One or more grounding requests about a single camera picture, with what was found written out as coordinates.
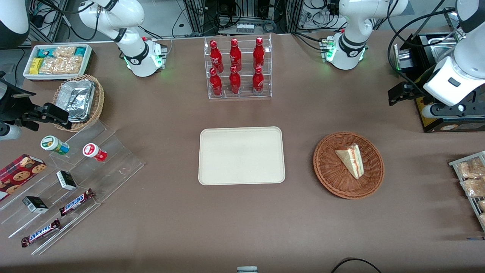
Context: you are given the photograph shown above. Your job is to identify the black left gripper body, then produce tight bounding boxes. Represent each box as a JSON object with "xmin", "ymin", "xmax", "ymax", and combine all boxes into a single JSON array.
[{"xmin": 411, "ymin": 89, "xmax": 485, "ymax": 119}]

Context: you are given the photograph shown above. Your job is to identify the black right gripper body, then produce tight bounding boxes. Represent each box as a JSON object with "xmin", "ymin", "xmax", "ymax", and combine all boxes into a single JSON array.
[{"xmin": 0, "ymin": 71, "xmax": 47, "ymax": 132}]

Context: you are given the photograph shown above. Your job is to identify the triangular sandwich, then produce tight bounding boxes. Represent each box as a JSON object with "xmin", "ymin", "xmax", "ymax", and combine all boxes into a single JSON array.
[{"xmin": 335, "ymin": 143, "xmax": 365, "ymax": 180}]

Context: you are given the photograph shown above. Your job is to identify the light wicker basket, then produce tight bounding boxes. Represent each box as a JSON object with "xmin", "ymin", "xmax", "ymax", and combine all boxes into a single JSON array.
[{"xmin": 52, "ymin": 74, "xmax": 105, "ymax": 133}]

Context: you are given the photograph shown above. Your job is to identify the round brown wicker basket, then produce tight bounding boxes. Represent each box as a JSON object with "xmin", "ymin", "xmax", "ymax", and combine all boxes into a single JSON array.
[{"xmin": 313, "ymin": 131, "xmax": 385, "ymax": 200}]

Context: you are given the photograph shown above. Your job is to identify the cream rectangular tray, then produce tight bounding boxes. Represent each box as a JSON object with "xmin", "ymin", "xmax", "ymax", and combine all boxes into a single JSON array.
[{"xmin": 198, "ymin": 126, "xmax": 286, "ymax": 186}]

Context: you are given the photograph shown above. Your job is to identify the black food warmer machine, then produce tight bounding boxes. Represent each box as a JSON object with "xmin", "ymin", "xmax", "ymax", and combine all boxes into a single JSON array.
[{"xmin": 393, "ymin": 32, "xmax": 485, "ymax": 133}]

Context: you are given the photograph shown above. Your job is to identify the green lid yogurt cup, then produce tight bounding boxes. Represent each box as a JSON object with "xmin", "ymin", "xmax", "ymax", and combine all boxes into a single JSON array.
[{"xmin": 41, "ymin": 135, "xmax": 70, "ymax": 155}]

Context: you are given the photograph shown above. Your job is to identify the stacked aluminium foil trays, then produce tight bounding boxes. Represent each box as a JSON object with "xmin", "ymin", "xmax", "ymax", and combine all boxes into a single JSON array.
[{"xmin": 57, "ymin": 79, "xmax": 96, "ymax": 124}]

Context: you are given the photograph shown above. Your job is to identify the red lid yogurt cup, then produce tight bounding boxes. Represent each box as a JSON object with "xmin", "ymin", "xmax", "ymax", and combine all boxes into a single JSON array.
[{"xmin": 83, "ymin": 143, "xmax": 108, "ymax": 162}]

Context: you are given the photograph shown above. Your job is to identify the large clear cracker bag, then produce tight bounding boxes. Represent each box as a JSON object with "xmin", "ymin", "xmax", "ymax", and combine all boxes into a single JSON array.
[{"xmin": 39, "ymin": 56, "xmax": 83, "ymax": 75}]

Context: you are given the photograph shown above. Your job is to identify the small black carton box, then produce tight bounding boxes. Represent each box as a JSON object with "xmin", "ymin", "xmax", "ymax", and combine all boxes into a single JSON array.
[
  {"xmin": 56, "ymin": 170, "xmax": 77, "ymax": 191},
  {"xmin": 22, "ymin": 196, "xmax": 49, "ymax": 213}
]

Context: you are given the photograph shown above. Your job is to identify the clear acrylic stepped display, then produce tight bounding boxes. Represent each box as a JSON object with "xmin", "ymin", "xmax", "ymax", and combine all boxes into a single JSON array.
[{"xmin": 0, "ymin": 119, "xmax": 145, "ymax": 255}]

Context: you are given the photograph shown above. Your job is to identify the white plastic snack bin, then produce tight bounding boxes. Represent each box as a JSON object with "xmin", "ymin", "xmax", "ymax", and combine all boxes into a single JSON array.
[{"xmin": 23, "ymin": 44, "xmax": 93, "ymax": 81}]

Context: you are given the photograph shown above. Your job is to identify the small clear cracker bag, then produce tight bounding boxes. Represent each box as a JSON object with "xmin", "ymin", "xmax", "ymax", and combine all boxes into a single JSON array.
[{"xmin": 53, "ymin": 45, "xmax": 77, "ymax": 59}]

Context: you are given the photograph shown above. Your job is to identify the clear bagged pastry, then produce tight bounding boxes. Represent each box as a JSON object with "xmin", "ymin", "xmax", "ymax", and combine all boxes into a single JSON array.
[
  {"xmin": 460, "ymin": 178, "xmax": 485, "ymax": 198},
  {"xmin": 456, "ymin": 157, "xmax": 485, "ymax": 179}
]

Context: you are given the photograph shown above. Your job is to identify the red chocolate cookie box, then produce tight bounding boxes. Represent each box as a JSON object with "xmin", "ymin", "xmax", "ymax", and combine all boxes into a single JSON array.
[{"xmin": 0, "ymin": 154, "xmax": 47, "ymax": 202}]

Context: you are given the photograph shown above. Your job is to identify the snickers chocolate bar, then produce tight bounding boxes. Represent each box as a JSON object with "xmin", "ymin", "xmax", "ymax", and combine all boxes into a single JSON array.
[
  {"xmin": 59, "ymin": 188, "xmax": 95, "ymax": 217},
  {"xmin": 21, "ymin": 219, "xmax": 61, "ymax": 248}
]

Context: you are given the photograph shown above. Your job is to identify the red cola bottle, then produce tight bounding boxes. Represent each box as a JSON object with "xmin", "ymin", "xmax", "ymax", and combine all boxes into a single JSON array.
[
  {"xmin": 229, "ymin": 38, "xmax": 243, "ymax": 72},
  {"xmin": 253, "ymin": 37, "xmax": 266, "ymax": 71},
  {"xmin": 209, "ymin": 40, "xmax": 224, "ymax": 73},
  {"xmin": 228, "ymin": 66, "xmax": 242, "ymax": 95},
  {"xmin": 209, "ymin": 68, "xmax": 223, "ymax": 97},
  {"xmin": 252, "ymin": 66, "xmax": 265, "ymax": 94}
]

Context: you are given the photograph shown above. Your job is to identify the clear acrylic bottle rack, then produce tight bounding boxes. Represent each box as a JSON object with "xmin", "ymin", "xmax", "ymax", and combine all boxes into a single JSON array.
[{"xmin": 204, "ymin": 34, "xmax": 272, "ymax": 100}]

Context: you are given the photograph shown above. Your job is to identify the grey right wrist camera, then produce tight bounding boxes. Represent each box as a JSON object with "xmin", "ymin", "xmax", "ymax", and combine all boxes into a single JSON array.
[{"xmin": 0, "ymin": 123, "xmax": 22, "ymax": 141}]

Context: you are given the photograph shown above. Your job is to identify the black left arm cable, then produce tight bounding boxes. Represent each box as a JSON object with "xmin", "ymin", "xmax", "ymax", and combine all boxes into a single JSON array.
[{"xmin": 386, "ymin": 0, "xmax": 466, "ymax": 95}]

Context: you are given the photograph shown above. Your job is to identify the metal wire rack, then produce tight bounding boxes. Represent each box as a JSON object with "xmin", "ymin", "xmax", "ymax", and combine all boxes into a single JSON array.
[{"xmin": 449, "ymin": 151, "xmax": 485, "ymax": 232}]

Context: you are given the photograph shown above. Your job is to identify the black cable loop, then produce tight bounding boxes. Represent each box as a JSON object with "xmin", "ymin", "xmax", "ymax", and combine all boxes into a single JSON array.
[{"xmin": 331, "ymin": 258, "xmax": 383, "ymax": 273}]

